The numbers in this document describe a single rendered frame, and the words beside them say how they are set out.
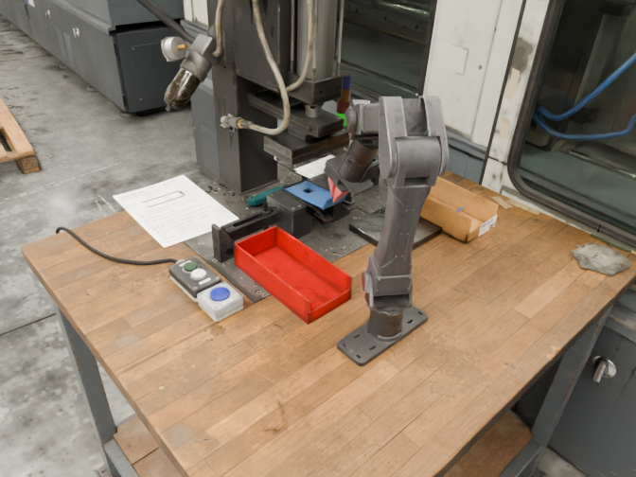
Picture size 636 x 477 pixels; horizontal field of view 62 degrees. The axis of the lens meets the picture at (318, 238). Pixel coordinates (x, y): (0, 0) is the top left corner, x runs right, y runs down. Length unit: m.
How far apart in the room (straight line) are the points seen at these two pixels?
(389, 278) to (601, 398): 1.01
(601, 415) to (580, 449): 0.18
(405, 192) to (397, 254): 0.13
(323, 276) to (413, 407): 0.36
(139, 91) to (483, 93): 3.14
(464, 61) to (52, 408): 1.84
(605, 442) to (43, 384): 1.95
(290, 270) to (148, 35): 3.32
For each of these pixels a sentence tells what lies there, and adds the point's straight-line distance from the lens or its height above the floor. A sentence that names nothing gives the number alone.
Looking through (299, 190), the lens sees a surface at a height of 0.99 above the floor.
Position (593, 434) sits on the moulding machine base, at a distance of 1.91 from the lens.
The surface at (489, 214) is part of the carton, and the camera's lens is 1.42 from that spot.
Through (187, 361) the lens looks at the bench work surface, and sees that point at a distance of 1.00.
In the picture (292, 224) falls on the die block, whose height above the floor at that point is 0.95.
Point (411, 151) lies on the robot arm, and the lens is 0.80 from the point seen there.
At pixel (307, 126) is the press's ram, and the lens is 1.20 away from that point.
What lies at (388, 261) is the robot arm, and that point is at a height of 1.08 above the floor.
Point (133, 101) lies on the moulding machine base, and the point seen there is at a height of 0.16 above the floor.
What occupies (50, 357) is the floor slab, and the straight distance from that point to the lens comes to 2.42.
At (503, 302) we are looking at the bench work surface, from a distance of 1.20.
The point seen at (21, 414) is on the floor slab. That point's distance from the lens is 2.26.
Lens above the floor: 1.63
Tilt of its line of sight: 34 degrees down
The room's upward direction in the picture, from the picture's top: 3 degrees clockwise
